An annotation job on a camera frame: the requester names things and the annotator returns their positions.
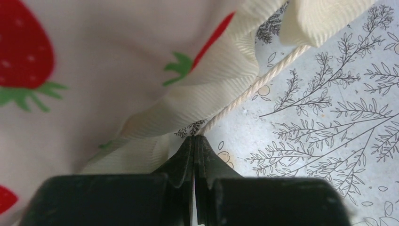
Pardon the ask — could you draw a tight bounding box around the floral table mat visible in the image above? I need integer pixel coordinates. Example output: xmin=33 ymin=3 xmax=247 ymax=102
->
xmin=168 ymin=0 xmax=399 ymax=226

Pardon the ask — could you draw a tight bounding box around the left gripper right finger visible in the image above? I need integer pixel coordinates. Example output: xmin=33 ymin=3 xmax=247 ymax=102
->
xmin=193 ymin=135 xmax=242 ymax=226

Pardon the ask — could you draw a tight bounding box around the large strawberry print cushion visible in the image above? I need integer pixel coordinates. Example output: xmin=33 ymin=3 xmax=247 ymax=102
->
xmin=0 ymin=0 xmax=373 ymax=226

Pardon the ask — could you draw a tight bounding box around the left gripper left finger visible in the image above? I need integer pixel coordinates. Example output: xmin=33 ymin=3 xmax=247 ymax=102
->
xmin=153 ymin=136 xmax=195 ymax=226

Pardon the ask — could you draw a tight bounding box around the cream tie string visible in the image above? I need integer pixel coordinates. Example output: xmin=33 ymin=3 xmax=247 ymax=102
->
xmin=196 ymin=44 xmax=312 ymax=136

